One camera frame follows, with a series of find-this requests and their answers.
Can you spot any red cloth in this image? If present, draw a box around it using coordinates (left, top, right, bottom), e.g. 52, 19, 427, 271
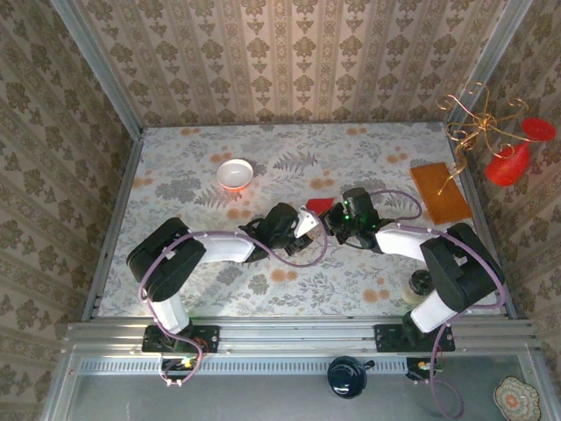
305, 197, 335, 216

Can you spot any white bowl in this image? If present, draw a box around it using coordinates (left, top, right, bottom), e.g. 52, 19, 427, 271
217, 159, 255, 192

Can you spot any small jar with black lid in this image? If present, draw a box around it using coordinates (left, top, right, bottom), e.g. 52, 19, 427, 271
402, 269, 435, 306

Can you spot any orange wooden board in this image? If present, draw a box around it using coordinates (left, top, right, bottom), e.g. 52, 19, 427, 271
409, 161, 474, 225

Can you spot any dark glossy ceramic mug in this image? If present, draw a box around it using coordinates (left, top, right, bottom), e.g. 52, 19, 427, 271
326, 355, 376, 400

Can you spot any small black controller board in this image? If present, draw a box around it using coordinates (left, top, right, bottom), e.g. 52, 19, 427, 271
405, 357, 444, 382
160, 357, 199, 382

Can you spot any red goblet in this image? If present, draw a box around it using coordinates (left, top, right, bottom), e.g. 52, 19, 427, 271
485, 117, 557, 188

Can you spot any patterned scalloped plate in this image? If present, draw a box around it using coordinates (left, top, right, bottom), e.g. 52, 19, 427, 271
494, 375, 541, 421

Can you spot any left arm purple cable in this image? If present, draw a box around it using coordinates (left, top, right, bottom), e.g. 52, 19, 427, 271
138, 217, 330, 389

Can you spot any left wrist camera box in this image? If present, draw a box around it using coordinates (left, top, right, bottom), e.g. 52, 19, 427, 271
294, 204, 322, 241

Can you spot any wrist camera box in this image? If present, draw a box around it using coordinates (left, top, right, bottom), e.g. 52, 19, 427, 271
294, 204, 322, 241
341, 187, 376, 220

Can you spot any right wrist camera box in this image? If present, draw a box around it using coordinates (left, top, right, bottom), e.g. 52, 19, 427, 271
341, 187, 376, 220

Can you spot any aluminium mounting rail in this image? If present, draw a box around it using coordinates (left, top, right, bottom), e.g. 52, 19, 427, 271
65, 318, 538, 352

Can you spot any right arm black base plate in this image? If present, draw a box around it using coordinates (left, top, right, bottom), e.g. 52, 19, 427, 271
374, 323, 456, 353

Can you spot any aluminium table side rail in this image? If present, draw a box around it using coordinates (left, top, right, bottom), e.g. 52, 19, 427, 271
444, 122, 518, 319
82, 129, 145, 321

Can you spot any perforated metal cable tray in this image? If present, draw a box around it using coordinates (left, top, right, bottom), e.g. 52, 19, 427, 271
76, 355, 408, 376

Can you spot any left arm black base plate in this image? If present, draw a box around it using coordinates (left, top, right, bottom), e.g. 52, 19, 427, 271
141, 325, 220, 354

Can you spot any gold wire stand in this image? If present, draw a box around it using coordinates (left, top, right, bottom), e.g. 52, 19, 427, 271
436, 82, 531, 196

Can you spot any aluminium frame post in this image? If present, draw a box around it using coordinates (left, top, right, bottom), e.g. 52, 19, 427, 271
50, 0, 144, 137
446, 0, 534, 126

